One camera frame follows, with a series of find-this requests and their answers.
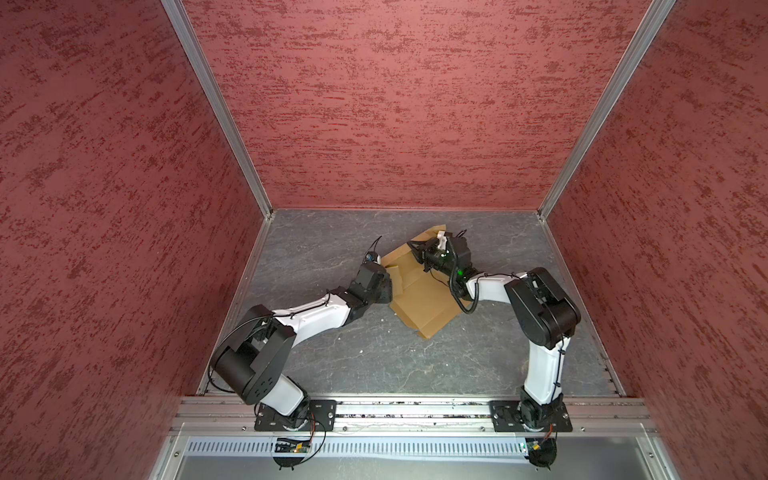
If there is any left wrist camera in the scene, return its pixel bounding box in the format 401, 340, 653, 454
364, 250, 381, 264

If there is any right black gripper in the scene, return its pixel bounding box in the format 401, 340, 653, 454
406, 237, 457, 278

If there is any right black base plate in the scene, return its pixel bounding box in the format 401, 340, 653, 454
489, 400, 573, 434

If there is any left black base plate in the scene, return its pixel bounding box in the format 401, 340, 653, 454
254, 399, 338, 433

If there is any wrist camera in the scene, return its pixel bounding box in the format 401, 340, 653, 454
434, 230, 447, 254
364, 250, 381, 264

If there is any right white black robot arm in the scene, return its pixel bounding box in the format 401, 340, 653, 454
407, 231, 581, 432

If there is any brown cardboard box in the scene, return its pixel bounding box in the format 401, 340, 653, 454
381, 244, 461, 339

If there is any aluminium front rail frame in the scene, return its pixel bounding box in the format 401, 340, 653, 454
150, 395, 678, 479

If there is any right controller board with wires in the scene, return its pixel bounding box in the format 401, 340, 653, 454
525, 425, 558, 470

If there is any white slotted cable duct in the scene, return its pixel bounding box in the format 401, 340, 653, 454
184, 436, 527, 463

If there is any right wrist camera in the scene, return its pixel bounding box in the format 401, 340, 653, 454
434, 230, 447, 254

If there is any right aluminium corner post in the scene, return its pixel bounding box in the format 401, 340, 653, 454
538, 0, 676, 222

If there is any aluminium corner post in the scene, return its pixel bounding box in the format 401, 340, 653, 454
161, 0, 274, 221
538, 0, 676, 222

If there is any controller board with wires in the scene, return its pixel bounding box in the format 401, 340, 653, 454
525, 425, 558, 470
272, 417, 328, 471

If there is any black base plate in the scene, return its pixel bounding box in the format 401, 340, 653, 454
254, 399, 338, 433
489, 400, 573, 434

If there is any left controller board with wires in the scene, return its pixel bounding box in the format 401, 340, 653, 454
272, 417, 328, 471

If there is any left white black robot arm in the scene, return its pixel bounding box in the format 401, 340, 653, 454
209, 260, 393, 431

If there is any left aluminium corner post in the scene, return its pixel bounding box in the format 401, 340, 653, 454
161, 0, 274, 221

